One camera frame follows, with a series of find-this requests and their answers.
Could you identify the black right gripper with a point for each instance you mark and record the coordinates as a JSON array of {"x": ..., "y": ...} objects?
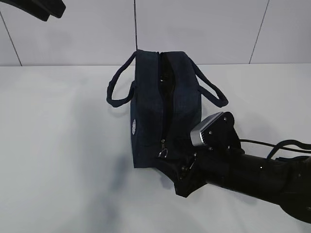
[{"x": 185, "y": 173}]

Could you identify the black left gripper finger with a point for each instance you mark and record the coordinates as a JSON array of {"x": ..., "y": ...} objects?
[
  {"x": 29, "y": 7},
  {"x": 55, "y": 8}
]

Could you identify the navy blue insulated lunch bag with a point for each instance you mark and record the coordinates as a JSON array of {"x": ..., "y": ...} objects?
[{"x": 165, "y": 100}]

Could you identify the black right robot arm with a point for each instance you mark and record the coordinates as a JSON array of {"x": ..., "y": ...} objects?
[{"x": 284, "y": 182}]

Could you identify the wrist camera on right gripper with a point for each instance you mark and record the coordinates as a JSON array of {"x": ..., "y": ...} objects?
[{"x": 217, "y": 132}]

